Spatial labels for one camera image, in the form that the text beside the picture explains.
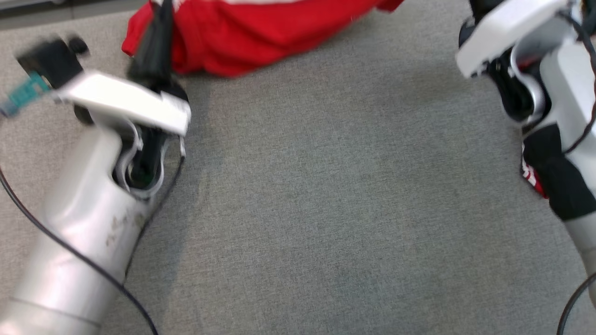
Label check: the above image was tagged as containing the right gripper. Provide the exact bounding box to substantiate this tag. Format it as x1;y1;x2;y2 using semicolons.
458;0;506;47

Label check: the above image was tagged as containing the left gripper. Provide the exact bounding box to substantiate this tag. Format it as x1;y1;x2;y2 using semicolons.
128;0;190;106

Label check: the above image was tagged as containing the red shorts white trim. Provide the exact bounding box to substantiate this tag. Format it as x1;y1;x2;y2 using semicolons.
122;0;406;78

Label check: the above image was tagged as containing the thin black right gripper cable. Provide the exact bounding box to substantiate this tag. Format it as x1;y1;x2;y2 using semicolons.
558;11;596;154

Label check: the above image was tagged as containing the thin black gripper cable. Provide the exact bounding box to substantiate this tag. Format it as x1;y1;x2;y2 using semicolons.
558;11;596;154
124;136;186;278

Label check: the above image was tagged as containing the thin black left gripper cable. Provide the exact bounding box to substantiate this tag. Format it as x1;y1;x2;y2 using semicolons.
124;136;186;278

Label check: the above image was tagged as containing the left camera cable teal plug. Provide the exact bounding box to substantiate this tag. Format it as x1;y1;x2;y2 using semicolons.
0;74;160;335

